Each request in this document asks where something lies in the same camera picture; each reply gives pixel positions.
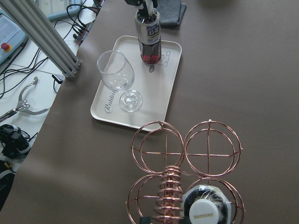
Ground cream tray with bear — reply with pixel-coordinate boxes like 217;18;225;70
90;35;183;132

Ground grey folded cloth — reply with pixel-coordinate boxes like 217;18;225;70
157;0;187;27

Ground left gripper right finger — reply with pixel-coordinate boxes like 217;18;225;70
181;217;191;224

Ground metal ice tongs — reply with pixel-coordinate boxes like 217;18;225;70
0;77;50;122

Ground clear wine glass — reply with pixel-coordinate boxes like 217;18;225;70
97;50;143;112

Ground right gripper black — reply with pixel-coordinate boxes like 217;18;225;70
125;0;157;17

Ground blue teach pendant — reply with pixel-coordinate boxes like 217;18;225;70
0;10;28;65

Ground aluminium frame structure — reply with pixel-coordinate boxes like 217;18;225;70
0;0;81;78

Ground tea bottle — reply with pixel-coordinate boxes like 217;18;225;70
180;184;232;224
135;9;161;64

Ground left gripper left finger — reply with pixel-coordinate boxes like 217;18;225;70
139;217;151;224

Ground copper wire bottle basket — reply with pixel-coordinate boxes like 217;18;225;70
126;120;245;224

